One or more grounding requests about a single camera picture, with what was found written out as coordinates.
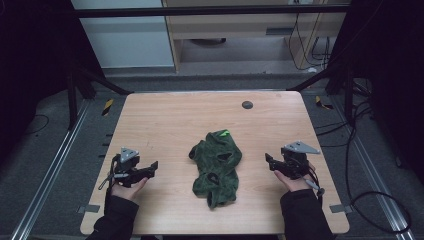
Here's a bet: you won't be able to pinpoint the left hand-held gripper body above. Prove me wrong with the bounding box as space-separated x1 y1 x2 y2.
112 146 155 188

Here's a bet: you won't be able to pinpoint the aluminium floor rail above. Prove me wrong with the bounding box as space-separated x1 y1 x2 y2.
9 99 92 240
329 96 416 240

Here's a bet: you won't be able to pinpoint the thin black floor cable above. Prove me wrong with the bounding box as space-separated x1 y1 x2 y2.
23 114 50 136

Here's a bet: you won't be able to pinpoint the dark green garment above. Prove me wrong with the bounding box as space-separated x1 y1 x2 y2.
188 129 243 210

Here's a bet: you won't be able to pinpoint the light wooden desk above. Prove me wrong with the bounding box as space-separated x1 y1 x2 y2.
161 0 352 74

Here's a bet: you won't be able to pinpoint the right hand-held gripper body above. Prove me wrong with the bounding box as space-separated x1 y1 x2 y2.
269 140 321 181

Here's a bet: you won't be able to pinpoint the white cabinet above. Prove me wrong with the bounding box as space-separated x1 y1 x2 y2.
70 0 175 69

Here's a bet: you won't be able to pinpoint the grey table bracket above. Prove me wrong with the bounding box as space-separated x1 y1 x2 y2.
329 203 353 214
77 204 101 215

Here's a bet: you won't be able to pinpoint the black and yellow floor tape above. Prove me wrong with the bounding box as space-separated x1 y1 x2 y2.
315 95 334 111
101 98 115 117

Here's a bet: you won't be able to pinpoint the left hand-held gripper cable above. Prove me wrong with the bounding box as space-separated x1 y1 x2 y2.
97 154 130 195

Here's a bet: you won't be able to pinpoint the black metal frame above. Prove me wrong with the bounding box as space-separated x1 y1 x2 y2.
64 3 372 132

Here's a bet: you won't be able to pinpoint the person's left hand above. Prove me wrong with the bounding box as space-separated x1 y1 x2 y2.
111 176 149 202

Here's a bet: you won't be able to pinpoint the right hand-held gripper cable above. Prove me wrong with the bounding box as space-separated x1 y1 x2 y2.
301 165 326 207

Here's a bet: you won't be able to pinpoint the black hanging cables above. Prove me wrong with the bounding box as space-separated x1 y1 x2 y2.
287 12 333 72

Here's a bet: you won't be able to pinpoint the hand-held gripper cable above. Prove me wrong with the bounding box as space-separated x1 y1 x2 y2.
301 165 326 207
97 154 130 195

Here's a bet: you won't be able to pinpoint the person's right hand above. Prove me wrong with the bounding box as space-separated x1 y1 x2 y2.
273 162 317 193

